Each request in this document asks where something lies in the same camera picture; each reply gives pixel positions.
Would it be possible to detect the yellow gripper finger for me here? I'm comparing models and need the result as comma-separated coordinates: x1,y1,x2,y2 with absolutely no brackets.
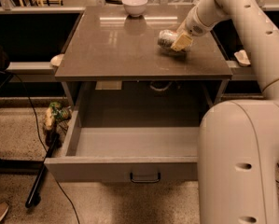
171,32,193,51
176,20,186,33

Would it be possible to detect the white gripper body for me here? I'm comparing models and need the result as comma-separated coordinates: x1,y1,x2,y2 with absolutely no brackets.
185,7,213,36

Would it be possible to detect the silver green 7up can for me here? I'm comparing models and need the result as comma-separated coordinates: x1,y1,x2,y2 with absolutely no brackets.
158,30,191,52

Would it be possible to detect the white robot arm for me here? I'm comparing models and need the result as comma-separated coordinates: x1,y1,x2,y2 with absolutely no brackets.
182,0,279,224

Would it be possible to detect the grey cabinet with counter top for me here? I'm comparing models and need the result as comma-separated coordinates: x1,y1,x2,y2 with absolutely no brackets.
54,5,233,110

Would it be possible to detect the grey open top drawer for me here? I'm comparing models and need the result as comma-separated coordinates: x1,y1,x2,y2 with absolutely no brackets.
44,81,215,184

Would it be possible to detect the white ceramic bowl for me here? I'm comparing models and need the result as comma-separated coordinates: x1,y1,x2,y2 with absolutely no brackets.
122,0,147,17

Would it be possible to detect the white foam takeout container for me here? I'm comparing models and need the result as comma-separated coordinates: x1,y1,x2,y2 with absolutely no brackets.
234,49,251,67

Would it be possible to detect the white plate at cabinet side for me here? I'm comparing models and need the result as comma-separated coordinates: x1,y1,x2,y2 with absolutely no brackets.
50,54,64,67

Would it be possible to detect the colourful snack bag pile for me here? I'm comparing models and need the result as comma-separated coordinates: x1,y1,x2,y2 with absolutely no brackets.
42,101,73,142

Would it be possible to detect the black metal stand leg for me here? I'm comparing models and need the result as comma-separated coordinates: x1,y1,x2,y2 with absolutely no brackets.
25,133,59,208

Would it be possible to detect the black drawer handle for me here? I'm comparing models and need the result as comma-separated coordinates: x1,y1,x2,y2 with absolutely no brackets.
130,173,161,184

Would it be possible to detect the grey metal shelf rail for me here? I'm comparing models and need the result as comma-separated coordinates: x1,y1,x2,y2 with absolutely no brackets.
7,62,56,82

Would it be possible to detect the black floor cable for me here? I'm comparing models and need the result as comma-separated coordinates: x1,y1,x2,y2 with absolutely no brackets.
11,72,81,224

